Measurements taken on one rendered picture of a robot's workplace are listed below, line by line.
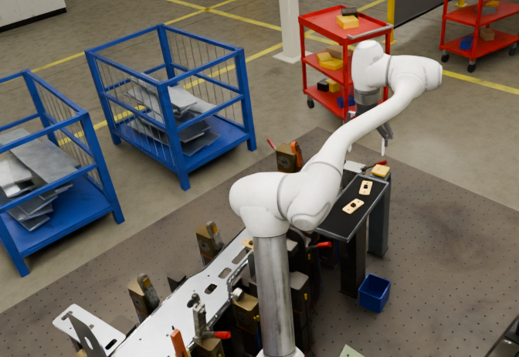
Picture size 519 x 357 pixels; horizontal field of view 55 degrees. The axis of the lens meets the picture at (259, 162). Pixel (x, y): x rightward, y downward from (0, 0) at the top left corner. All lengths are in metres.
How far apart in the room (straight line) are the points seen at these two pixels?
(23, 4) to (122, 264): 7.48
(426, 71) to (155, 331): 1.24
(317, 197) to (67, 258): 2.75
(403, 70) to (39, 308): 1.85
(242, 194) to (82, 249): 2.55
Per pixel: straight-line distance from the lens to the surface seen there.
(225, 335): 1.57
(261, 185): 1.40
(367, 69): 1.69
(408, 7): 6.72
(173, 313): 1.86
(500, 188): 4.07
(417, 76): 1.65
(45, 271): 3.83
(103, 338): 1.88
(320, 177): 1.36
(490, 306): 2.27
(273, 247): 1.45
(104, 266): 2.58
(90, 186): 4.17
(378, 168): 2.12
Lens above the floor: 2.38
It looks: 34 degrees down
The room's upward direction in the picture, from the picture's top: 7 degrees counter-clockwise
